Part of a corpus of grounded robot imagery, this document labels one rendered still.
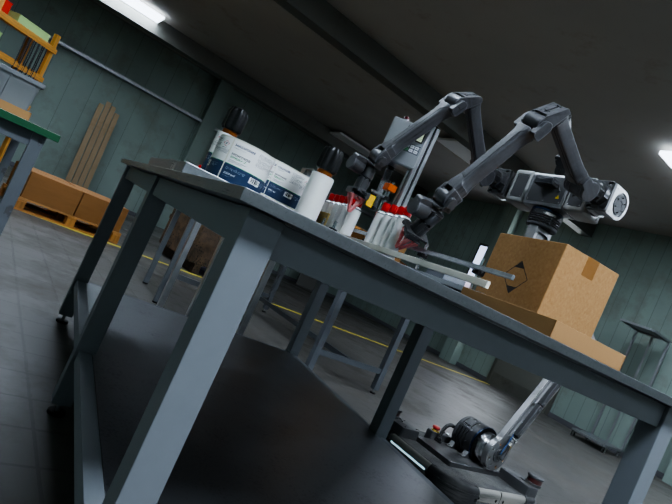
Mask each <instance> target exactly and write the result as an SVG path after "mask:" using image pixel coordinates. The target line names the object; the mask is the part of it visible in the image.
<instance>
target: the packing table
mask: <svg viewBox="0 0 672 504"><path fill-rule="evenodd" d="M286 269H287V267H286V266H283V265H282V266H281V268H280V270H279V272H278V274H277V277H276V279H275V281H274V283H273V285H272V288H271V290H270V292H269V294H267V293H264V292H262V294H261V296H260V298H259V300H260V301H261V302H263V303H264V305H263V307H262V308H264V311H263V310H262V312H265V313H266V311H265V309H266V310H268V309H269V307H270V308H271V309H272V310H274V311H275V312H277V313H278V314H279V315H281V316H282V317H283V318H285V319H286V320H288V321H289V322H290V323H292V324H293V325H295V326H297V324H298V321H296V320H295V319H294V318H292V317H291V316H289V315H288V314H286V313H285V312H284V311H282V310H281V309H279V308H278V307H276V306H275V305H273V304H272V303H271V302H272V300H273V298H274V296H275V293H276V291H277V289H278V287H279V285H280V282H281V280H282V278H283V276H284V274H285V272H286ZM346 295H347V293H346V292H343V291H341V290H338V292H337V294H336V296H335V299H334V301H333V303H332V305H331V307H330V310H329V312H328V314H327V316H326V318H325V321H324V323H323V325H322V327H321V329H320V331H319V334H318V335H317V334H315V333H314V332H312V331H311V330H309V332H308V335H309V336H310V337H311V338H313V339H314V340H315V342H314V345H313V347H312V349H311V351H310V353H309V356H308V358H307V360H306V362H305V364H306V365H307V366H308V367H309V368H310V369H311V370H313V368H314V366H315V363H316V361H317V359H318V357H319V355H321V356H324V357H327V358H330V359H334V360H337V361H340V362H343V363H346V364H349V365H352V366H355V367H358V368H361V369H364V370H367V371H371V372H374V373H376V375H375V377H374V380H373V382H372V384H371V386H370V387H371V388H372V389H373V391H370V393H372V394H374V395H375V392H374V390H376V391H378V390H379V388H380V386H381V384H382V381H383V379H384V377H385V375H386V373H387V370H388V368H389V366H390V364H391V362H392V359H393V357H394V355H395V353H396V350H397V348H398V346H399V344H400V342H401V339H402V337H403V335H404V333H405V330H406V328H407V326H408V324H409V322H410V320H408V319H406V318H403V317H402V318H401V320H400V322H399V324H398V326H397V329H396V331H395V333H394V335H393V338H392V340H391V342H390V344H389V346H388V349H387V351H386V353H385V355H384V357H383V360H382V362H381V364H380V366H379V368H377V367H374V366H371V365H368V364H365V363H362V362H359V361H356V360H353V359H351V358H350V357H348V356H347V355H345V354H344V353H342V352H341V351H340V350H338V349H337V348H335V347H334V346H332V345H331V344H329V343H328V342H327V341H326V339H327V337H328V335H329V333H330V330H331V328H332V326H333V324H334V322H335V319H336V317H337V315H338V313H339V311H340V308H341V306H342V304H343V302H344V300H345V298H346ZM262 296H264V297H267V298H266V299H265V298H263V297H262ZM323 346H324V347H325V348H327V349H328V350H329V351H331V352H329V351H326V350H323V349H322V348H323Z"/></svg>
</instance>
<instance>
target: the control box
mask: <svg viewBox="0 0 672 504"><path fill-rule="evenodd" d="M412 124H413V123H412V122H409V121H407V120H404V119H402V118H400V117H397V116H395V117H394V119H393V122H392V124H391V126H390V128H389V130H388V133H387V135H386V137H385V139H384V141H383V143H384V142H385V141H387V140H390V139H391V138H393V137H395V136H396V135H397V134H399V133H400V132H402V131H403V130H405V129H406V128H407V127H408V126H409V125H412ZM429 132H430V131H429ZM429 132H427V133H426V135H425V138H424V140H423V142H422V144H420V143H417V142H415V141H414V142H413V143H412V144H414V145H416V146H418V147H421V148H420V150H419V153H418V155H417V156H416V155H414V154H411V153H409V152H406V151H404V150H402V151H401V152H400V153H399V154H398V155H397V156H396V157H394V158H393V159H392V161H391V162H390V163H388V164H387V165H390V166H392V167H394V168H396V169H398V170H401V171H403V172H405V173H406V171H407V170H412V169H413V168H414V165H415V163H416V161H417V159H418V157H419V154H420V152H421V150H422V148H423V146H424V143H425V141H426V139H427V137H428V135H429ZM383 143H382V144H383Z"/></svg>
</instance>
